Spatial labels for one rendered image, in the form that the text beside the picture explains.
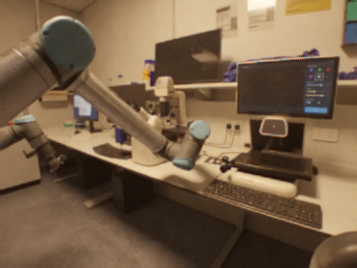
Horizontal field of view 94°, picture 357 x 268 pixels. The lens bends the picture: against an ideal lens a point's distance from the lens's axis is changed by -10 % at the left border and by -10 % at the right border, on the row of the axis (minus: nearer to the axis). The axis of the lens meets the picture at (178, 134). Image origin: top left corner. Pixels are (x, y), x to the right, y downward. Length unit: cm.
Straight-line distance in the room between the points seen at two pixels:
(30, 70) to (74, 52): 9
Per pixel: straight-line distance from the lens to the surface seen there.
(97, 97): 65
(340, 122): 152
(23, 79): 46
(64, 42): 47
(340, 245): 37
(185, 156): 75
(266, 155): 92
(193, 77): 164
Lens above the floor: 115
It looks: 11 degrees down
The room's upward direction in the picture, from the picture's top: straight up
